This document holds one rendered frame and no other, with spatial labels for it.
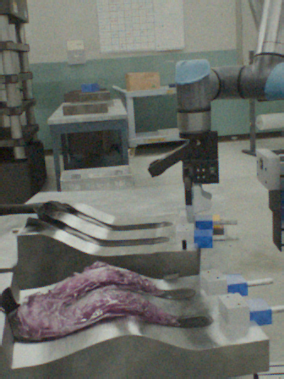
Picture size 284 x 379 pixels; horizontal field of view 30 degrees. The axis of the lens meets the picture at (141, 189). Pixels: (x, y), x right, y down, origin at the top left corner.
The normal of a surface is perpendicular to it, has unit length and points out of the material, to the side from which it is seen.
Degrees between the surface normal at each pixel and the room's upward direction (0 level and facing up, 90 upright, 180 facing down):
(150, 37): 90
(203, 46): 90
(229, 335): 0
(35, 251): 90
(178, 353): 90
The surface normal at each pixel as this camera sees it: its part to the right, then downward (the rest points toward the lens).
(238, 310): 0.18, 0.22
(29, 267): -0.12, 0.25
